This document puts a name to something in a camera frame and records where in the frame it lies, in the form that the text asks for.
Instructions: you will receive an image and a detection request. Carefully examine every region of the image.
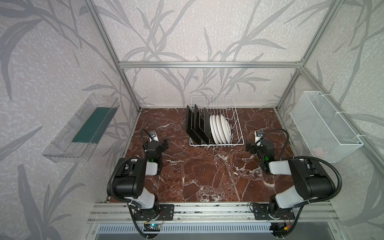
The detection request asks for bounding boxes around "square floral plate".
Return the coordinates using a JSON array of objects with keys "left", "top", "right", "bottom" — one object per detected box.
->
[
  {"left": 186, "top": 105, "right": 201, "bottom": 145},
  {"left": 194, "top": 105, "right": 209, "bottom": 144}
]

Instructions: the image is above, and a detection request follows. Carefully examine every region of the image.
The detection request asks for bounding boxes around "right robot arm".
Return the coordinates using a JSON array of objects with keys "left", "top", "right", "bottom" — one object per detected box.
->
[{"left": 246, "top": 140, "right": 343, "bottom": 220}]

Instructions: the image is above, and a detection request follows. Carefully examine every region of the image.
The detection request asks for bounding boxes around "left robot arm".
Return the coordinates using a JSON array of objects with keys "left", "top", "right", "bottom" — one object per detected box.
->
[{"left": 107, "top": 140, "right": 169, "bottom": 220}]

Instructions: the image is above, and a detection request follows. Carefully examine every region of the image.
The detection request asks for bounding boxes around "white round plate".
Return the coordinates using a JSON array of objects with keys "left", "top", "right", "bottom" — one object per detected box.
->
[
  {"left": 210, "top": 115, "right": 220, "bottom": 145},
  {"left": 220, "top": 115, "right": 232, "bottom": 144},
  {"left": 211, "top": 115, "right": 223, "bottom": 144},
  {"left": 216, "top": 115, "right": 227, "bottom": 144}
]

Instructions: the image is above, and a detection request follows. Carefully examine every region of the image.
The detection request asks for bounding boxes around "pink object in basket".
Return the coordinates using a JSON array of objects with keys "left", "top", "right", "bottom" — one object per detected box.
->
[{"left": 312, "top": 147, "right": 326, "bottom": 159}]

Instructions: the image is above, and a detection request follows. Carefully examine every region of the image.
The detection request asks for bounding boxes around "left green circuit board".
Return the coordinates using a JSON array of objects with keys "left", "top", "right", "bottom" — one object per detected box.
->
[{"left": 144, "top": 223, "right": 162, "bottom": 232}]

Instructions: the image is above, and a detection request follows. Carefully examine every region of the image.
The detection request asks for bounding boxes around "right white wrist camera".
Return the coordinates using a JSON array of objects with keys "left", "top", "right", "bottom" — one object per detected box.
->
[{"left": 255, "top": 131, "right": 264, "bottom": 146}]

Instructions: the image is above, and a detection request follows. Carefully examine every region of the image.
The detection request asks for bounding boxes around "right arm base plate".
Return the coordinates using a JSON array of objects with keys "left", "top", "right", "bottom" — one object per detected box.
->
[{"left": 249, "top": 203, "right": 296, "bottom": 221}]

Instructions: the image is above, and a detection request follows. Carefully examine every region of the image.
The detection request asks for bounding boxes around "white mesh wall basket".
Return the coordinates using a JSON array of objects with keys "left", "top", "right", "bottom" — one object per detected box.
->
[{"left": 290, "top": 91, "right": 364, "bottom": 163}]

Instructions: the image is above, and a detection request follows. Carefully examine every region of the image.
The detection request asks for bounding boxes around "white wire dish rack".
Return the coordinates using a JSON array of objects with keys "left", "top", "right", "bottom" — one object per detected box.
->
[{"left": 188, "top": 96, "right": 245, "bottom": 147}]

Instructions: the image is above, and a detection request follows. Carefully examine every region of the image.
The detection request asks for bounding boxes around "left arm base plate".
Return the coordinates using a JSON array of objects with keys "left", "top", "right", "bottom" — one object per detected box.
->
[{"left": 134, "top": 204, "right": 175, "bottom": 221}]

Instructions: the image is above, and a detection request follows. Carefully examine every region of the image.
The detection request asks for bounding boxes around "right circuit board with wires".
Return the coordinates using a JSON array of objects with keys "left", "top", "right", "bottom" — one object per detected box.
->
[{"left": 270, "top": 223, "right": 291, "bottom": 235}]

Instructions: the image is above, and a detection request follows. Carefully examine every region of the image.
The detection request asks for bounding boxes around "clear plastic wall bin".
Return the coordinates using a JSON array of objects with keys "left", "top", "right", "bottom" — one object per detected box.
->
[{"left": 43, "top": 94, "right": 120, "bottom": 163}]

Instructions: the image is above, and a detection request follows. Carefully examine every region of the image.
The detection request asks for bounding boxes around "aluminium mounting rail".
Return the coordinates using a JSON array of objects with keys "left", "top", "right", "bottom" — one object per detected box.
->
[{"left": 87, "top": 202, "right": 340, "bottom": 224}]

